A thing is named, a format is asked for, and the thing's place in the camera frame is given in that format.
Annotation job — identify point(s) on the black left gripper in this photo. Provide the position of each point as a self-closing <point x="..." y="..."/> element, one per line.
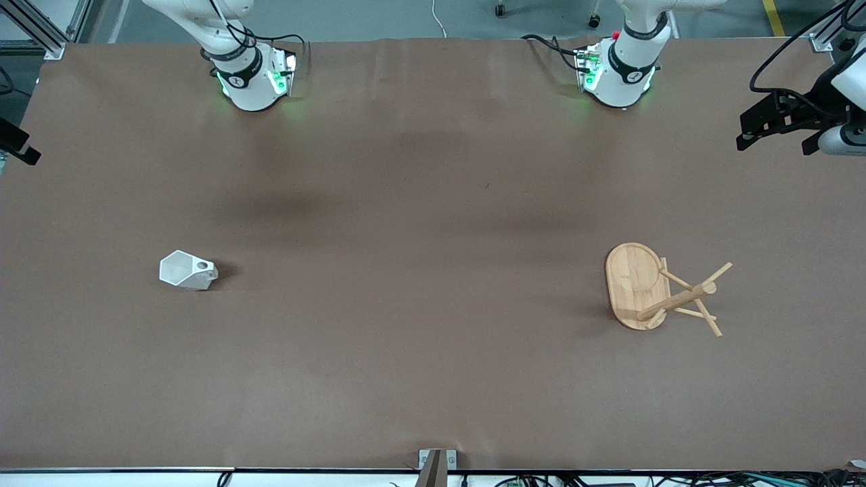
<point x="814" y="108"/>

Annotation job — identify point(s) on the white faceted cup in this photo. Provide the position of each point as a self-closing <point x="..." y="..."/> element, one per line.
<point x="183" y="270"/>

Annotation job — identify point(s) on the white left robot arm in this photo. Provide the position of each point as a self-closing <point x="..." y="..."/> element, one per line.
<point x="626" y="74"/>

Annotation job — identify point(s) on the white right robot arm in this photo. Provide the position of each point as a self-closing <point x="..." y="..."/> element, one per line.
<point x="247" y="81"/>

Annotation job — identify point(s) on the wooden cup rack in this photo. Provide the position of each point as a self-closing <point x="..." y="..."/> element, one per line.
<point x="636" y="287"/>

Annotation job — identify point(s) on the brown table cover sheet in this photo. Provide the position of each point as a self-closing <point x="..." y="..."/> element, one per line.
<point x="419" y="304"/>

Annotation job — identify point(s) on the aluminium frame post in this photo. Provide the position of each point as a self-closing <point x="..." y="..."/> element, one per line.
<point x="835" y="30"/>
<point x="40" y="30"/>

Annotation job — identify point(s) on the metal bracket with post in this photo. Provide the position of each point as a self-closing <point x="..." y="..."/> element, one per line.
<point x="436" y="463"/>

